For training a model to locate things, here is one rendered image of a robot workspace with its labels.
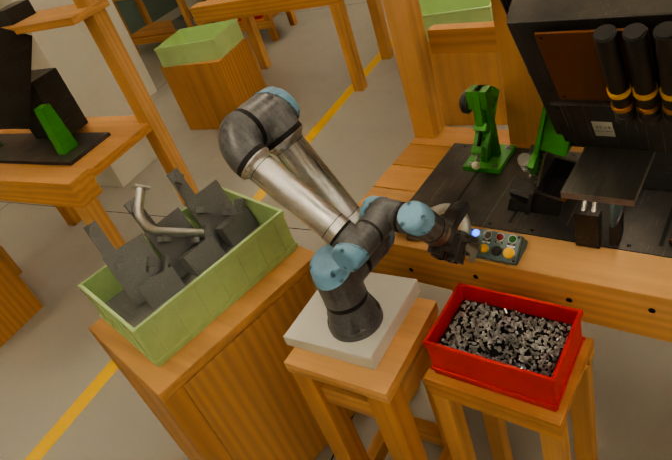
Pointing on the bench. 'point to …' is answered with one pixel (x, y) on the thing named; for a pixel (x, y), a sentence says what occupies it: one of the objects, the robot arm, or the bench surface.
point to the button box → (501, 246)
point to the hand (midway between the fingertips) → (469, 244)
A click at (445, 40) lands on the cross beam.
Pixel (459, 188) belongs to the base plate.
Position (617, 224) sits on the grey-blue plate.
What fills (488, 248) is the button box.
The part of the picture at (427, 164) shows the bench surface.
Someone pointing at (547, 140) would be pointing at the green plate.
